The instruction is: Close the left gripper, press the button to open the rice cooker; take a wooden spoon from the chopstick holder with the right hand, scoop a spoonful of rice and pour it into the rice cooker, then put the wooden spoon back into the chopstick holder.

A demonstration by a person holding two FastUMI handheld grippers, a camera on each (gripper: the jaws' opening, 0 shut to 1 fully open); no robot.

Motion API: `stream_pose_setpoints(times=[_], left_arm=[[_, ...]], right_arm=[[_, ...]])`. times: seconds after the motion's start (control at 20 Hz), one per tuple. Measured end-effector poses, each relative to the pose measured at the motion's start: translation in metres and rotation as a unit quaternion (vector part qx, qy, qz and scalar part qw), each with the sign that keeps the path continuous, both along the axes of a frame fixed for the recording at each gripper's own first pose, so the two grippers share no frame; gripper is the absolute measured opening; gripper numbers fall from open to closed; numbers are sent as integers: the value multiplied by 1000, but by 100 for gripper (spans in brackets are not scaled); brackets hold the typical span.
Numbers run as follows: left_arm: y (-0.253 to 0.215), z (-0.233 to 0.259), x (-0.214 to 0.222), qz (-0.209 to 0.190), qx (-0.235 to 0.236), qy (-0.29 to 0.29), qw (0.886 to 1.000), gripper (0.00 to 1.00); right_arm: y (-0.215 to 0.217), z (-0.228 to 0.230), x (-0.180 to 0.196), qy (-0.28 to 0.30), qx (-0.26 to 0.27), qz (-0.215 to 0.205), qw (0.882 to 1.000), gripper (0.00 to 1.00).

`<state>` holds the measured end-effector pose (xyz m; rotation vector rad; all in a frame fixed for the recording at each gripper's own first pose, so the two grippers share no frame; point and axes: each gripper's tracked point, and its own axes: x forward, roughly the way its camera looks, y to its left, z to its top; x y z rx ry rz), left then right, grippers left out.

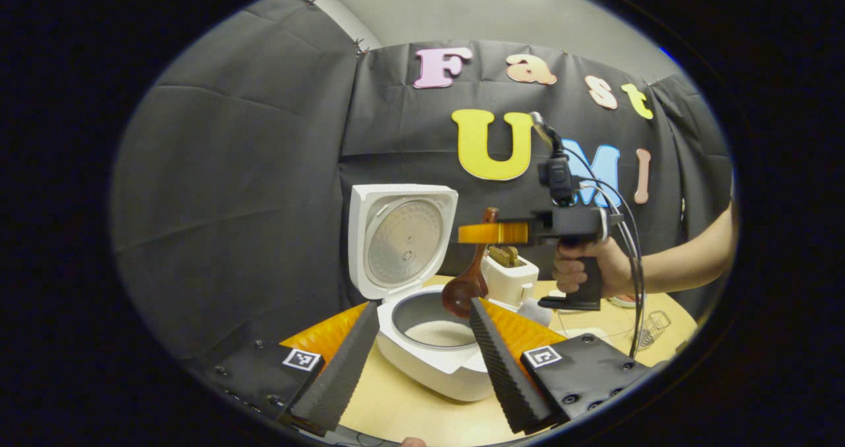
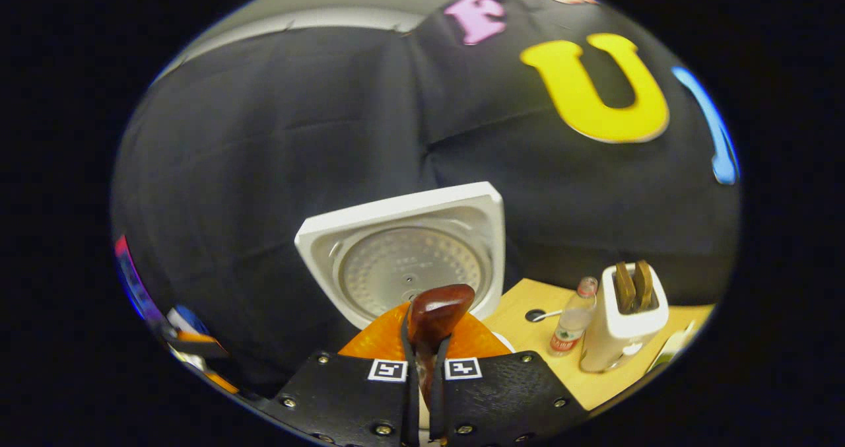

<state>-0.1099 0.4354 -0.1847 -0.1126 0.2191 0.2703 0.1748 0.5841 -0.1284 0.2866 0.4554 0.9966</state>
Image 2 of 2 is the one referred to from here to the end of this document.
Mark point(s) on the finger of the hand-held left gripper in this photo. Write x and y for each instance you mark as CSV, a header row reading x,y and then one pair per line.
x,y
223,382

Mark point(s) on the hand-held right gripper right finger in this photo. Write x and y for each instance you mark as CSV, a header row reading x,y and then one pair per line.
x,y
508,394

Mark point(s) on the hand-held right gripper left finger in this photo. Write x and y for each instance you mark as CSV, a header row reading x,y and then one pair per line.
x,y
343,401

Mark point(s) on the brown wooden spoon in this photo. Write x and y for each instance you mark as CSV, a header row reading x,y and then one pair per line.
x,y
439,308

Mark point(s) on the white rice cooker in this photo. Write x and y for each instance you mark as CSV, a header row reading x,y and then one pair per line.
x,y
396,262

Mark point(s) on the clear plastic water bottle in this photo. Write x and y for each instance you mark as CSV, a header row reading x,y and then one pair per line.
x,y
573,318

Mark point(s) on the white toaster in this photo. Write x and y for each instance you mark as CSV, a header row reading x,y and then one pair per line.
x,y
624,331

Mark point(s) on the brown toast slice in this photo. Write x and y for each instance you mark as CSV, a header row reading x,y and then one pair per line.
x,y
643,283
625,288

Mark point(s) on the black backdrop cloth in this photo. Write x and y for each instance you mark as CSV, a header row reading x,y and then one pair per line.
x,y
297,137

